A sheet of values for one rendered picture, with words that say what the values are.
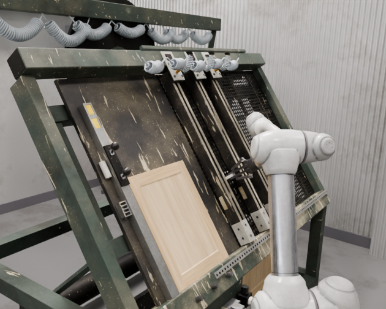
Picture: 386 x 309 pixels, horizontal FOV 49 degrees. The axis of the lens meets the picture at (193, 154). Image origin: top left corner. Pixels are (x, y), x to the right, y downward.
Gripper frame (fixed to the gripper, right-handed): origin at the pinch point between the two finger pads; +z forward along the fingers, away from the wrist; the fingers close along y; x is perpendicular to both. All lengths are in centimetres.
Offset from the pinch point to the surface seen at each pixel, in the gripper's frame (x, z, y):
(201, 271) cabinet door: 49, 7, -36
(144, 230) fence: 73, 4, -6
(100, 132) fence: 73, 4, 42
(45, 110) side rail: 96, 3, 55
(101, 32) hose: 20, 23, 110
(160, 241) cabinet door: 65, 7, -14
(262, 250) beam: -2.2, 3.5, -45.7
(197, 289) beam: 59, 3, -41
